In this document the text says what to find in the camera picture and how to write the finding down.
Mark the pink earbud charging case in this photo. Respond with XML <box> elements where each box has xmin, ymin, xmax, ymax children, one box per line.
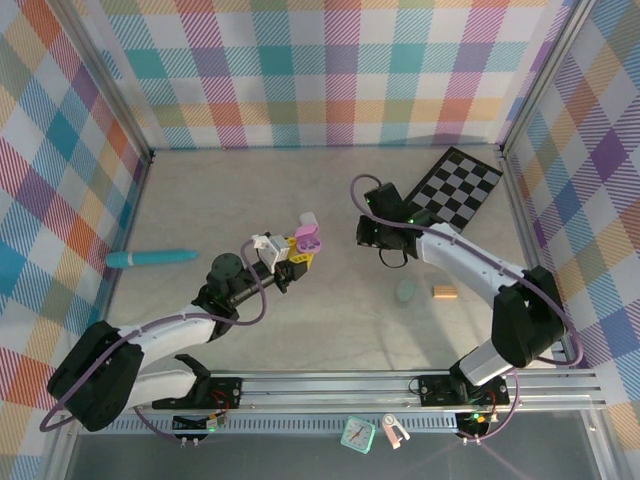
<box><xmin>293</xmin><ymin>223</ymin><xmax>324</xmax><ymax>256</ymax></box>

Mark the black grey checkered board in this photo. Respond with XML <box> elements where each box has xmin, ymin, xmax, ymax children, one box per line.
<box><xmin>402</xmin><ymin>146</ymin><xmax>504</xmax><ymax>233</ymax></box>

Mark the teal pen-shaped tube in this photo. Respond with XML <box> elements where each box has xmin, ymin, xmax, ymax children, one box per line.
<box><xmin>104</xmin><ymin>248</ymin><xmax>197</xmax><ymax>269</ymax></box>

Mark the small black connector board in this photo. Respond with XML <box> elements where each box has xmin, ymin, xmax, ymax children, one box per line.
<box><xmin>455</xmin><ymin>409</ymin><xmax>495</xmax><ymax>437</ymax></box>
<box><xmin>172</xmin><ymin>412</ymin><xmax>225</xmax><ymax>435</ymax></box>

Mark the teal square alarm clock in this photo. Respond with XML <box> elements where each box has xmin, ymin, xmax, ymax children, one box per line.
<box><xmin>339</xmin><ymin>415</ymin><xmax>376</xmax><ymax>455</ymax></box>

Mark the grey metal plate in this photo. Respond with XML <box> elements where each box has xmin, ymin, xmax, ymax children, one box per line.
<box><xmin>64</xmin><ymin>432</ymin><xmax>601</xmax><ymax>480</ymax></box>

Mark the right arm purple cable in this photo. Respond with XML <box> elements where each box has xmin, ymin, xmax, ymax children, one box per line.
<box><xmin>349</xmin><ymin>173</ymin><xmax>585</xmax><ymax>444</ymax></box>

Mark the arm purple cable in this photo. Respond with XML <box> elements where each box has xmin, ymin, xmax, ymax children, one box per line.
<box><xmin>39</xmin><ymin>238</ymin><xmax>274</xmax><ymax>444</ymax></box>
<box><xmin>349</xmin><ymin>173</ymin><xmax>585</xmax><ymax>444</ymax></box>

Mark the thin black camera cable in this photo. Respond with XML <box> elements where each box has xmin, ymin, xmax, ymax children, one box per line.
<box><xmin>377</xmin><ymin>247</ymin><xmax>409</xmax><ymax>269</ymax></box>

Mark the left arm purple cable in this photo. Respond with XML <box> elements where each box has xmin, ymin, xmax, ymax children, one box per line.
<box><xmin>39</xmin><ymin>238</ymin><xmax>274</xmax><ymax>444</ymax></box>

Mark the aluminium table side rail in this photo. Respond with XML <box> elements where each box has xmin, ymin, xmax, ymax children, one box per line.
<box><xmin>498</xmin><ymin>149</ymin><xmax>640</xmax><ymax>480</ymax></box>
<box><xmin>47</xmin><ymin>149</ymin><xmax>156</xmax><ymax>480</ymax></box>

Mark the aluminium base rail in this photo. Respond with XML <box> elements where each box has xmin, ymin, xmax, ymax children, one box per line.
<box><xmin>134</xmin><ymin>369</ymin><xmax>607</xmax><ymax>416</ymax></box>

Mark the aluminium frame post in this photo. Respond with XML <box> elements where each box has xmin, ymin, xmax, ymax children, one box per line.
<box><xmin>497</xmin><ymin>0</ymin><xmax>599</xmax><ymax>157</ymax></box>
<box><xmin>62</xmin><ymin>0</ymin><xmax>155</xmax><ymax>164</ymax></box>

